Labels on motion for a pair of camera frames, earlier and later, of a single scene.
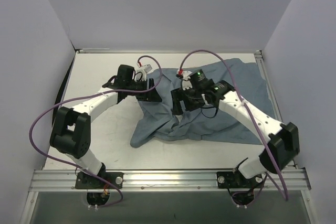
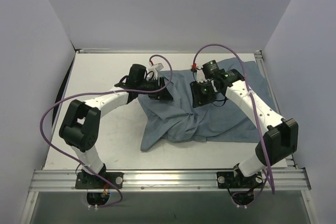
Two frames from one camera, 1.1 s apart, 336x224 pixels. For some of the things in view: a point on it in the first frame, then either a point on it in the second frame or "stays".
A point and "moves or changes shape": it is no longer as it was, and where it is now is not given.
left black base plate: [85, 180] stays
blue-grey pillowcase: [244, 82] moves or changes shape
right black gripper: [179, 98] → [200, 94]
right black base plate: [234, 180] stays
